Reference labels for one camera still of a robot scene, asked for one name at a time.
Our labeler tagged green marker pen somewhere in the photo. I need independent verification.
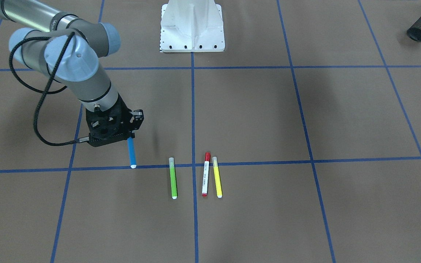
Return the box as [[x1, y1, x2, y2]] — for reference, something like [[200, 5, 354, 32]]
[[168, 157, 178, 199]]

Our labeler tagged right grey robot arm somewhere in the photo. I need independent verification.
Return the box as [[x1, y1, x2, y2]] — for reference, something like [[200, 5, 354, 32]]
[[0, 0, 144, 147]]

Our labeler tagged red and white marker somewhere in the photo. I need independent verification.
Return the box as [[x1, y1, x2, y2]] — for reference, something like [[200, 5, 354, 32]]
[[201, 152, 211, 197]]

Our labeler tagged blue marker pen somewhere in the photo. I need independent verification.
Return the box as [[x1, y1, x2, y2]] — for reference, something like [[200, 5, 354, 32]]
[[127, 137, 137, 169]]

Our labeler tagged white metal mount base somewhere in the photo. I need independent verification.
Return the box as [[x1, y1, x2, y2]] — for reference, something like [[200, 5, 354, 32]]
[[159, 0, 226, 52]]

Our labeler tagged yellow marker pen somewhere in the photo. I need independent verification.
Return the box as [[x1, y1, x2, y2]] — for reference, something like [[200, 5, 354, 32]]
[[212, 156, 223, 199]]

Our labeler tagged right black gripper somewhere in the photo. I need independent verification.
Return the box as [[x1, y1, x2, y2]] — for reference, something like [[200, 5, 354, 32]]
[[86, 96, 145, 148]]

